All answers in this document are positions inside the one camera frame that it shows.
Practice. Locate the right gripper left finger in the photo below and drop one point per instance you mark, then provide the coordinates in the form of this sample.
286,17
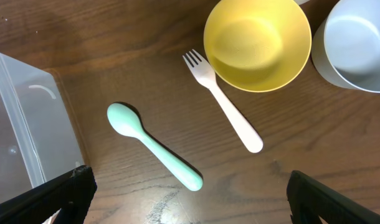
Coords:
68,195

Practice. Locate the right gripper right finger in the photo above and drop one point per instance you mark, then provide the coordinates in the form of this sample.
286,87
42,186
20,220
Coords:
312,202

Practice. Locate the white plastic bowl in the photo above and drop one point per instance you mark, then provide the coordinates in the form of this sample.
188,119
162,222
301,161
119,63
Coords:
300,2

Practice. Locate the clear plastic storage box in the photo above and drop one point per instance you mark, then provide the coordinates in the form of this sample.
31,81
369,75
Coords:
37,140

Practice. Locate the mint green plastic spoon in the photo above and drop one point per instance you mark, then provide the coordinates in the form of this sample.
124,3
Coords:
127,123

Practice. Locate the grey plastic bowl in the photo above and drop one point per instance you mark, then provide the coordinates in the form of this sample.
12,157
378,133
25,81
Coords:
346,47

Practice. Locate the pink plastic fork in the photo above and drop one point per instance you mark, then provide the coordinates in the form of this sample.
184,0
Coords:
206,76

